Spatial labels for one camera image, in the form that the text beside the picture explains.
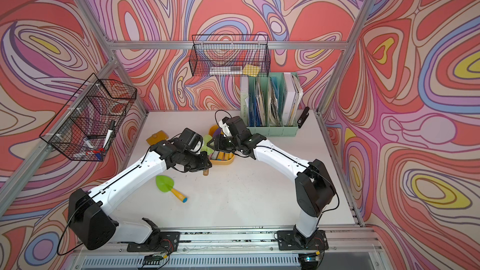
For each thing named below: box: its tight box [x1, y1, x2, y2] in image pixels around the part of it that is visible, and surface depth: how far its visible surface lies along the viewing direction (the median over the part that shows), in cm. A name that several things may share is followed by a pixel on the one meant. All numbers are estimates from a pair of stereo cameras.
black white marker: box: [103, 120, 116, 151], surface depth 70 cm
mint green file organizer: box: [240, 71, 299, 138], surface depth 101 cm
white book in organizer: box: [282, 71, 304, 127], surface depth 101 cm
